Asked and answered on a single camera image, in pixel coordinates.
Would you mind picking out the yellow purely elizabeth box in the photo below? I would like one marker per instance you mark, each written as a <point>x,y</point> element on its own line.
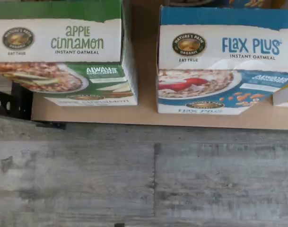
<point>285,94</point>

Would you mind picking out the blue flax plus oatmeal box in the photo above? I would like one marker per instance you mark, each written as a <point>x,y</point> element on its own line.
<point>217,59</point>

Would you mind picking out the black metal shelf frame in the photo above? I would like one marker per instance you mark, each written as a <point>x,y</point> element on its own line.
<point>6,99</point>

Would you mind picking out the brown cardboard shelf board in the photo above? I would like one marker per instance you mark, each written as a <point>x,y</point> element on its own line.
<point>146,71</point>

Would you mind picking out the green apple cinnamon oatmeal box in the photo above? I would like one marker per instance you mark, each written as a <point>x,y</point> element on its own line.
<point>63,47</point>

